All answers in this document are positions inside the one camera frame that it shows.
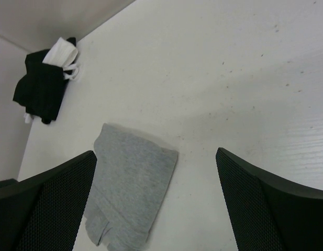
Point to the grey tank top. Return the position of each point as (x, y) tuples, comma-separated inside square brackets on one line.
[(131, 178)]

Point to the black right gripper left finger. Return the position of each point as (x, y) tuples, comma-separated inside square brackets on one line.
[(44, 212)]

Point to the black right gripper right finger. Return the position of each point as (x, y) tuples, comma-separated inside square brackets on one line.
[(266, 211)]

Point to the black folded tank top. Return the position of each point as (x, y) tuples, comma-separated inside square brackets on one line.
[(40, 83)]

